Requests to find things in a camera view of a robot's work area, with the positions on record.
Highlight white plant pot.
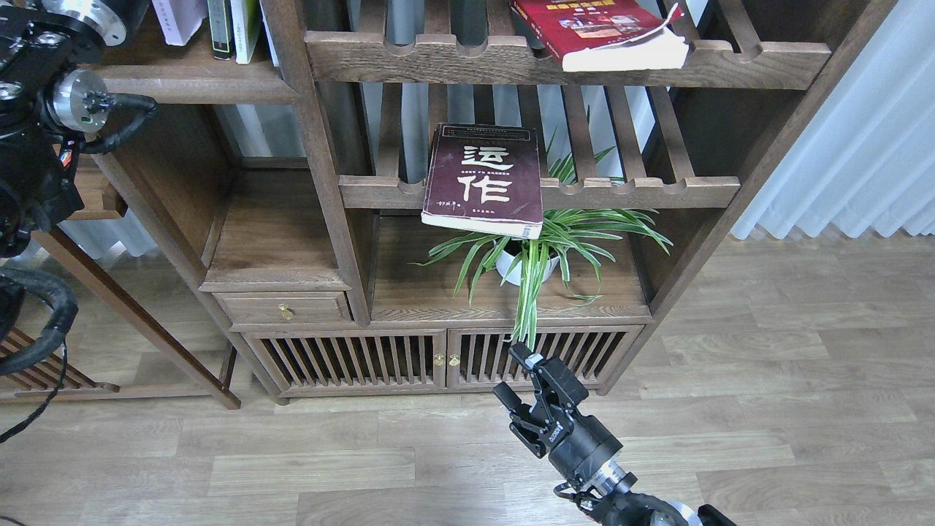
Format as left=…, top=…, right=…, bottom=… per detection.
left=495, top=240, right=559, bottom=286

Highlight dark green upright book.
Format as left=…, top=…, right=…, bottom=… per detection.
left=206, top=0, right=236, bottom=61

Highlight pale lavender white book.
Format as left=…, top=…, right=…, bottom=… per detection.
left=151, top=0, right=207, bottom=46

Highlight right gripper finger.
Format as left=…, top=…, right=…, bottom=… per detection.
left=510, top=343, right=589, bottom=411
left=493, top=382, right=534, bottom=432

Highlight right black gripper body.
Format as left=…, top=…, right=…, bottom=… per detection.
left=510, top=400, right=625, bottom=490

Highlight dark maroon book white characters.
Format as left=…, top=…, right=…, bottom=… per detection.
left=421, top=123, right=544, bottom=240

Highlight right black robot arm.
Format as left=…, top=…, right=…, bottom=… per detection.
left=493, top=343, right=733, bottom=525

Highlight red book on top rack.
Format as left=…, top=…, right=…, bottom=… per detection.
left=510, top=1, right=690, bottom=72

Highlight white green upright book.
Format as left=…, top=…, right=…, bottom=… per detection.
left=230, top=0, right=262, bottom=64

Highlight white pleated curtain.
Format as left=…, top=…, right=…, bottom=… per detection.
left=731, top=1, right=934, bottom=240

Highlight green spider plant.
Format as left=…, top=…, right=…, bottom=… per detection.
left=413, top=110, right=673, bottom=350

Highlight brass drawer knob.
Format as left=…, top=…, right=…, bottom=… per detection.
left=278, top=304, right=295, bottom=321

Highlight dark wooden bookshelf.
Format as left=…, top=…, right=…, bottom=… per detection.
left=29, top=0, right=898, bottom=405

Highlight thin white upright book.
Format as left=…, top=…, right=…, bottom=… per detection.
left=260, top=1, right=281, bottom=75

